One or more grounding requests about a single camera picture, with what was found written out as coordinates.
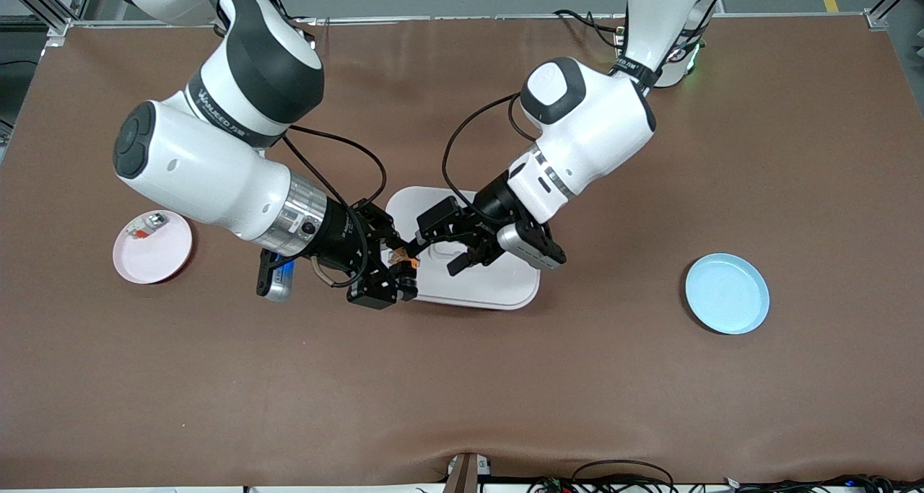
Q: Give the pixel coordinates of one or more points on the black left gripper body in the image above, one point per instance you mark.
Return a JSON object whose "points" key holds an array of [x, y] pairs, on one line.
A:
{"points": [[492, 203]]}

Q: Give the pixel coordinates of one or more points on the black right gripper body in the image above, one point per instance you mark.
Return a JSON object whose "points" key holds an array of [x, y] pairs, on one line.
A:
{"points": [[339, 237]]}

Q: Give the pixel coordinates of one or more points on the orange push button switch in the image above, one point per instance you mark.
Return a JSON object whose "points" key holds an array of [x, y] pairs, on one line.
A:
{"points": [[404, 260]]}

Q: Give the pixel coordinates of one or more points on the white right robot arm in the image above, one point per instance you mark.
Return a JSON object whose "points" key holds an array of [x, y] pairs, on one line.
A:
{"points": [[202, 168]]}

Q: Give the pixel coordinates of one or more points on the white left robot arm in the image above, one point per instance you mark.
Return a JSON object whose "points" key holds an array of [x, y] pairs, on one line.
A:
{"points": [[592, 132]]}

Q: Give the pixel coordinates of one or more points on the white lidded plastic box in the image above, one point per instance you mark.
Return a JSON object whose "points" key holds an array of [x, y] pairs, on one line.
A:
{"points": [[498, 287]]}

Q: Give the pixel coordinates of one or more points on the pink round plate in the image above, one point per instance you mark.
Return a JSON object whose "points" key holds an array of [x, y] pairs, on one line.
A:
{"points": [[155, 258]]}

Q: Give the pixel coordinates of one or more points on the small clear orange-white part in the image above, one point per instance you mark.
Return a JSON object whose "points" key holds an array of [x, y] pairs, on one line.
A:
{"points": [[150, 223]]}

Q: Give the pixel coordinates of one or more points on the light blue round plate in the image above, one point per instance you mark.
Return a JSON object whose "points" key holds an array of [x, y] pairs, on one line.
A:
{"points": [[725, 294]]}

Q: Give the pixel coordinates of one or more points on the brown table edge bracket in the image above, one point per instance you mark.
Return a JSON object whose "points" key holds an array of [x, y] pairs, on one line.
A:
{"points": [[465, 475]]}

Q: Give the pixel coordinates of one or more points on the aluminium frame profile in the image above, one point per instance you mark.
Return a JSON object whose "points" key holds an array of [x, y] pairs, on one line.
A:
{"points": [[43, 6], [888, 2]]}

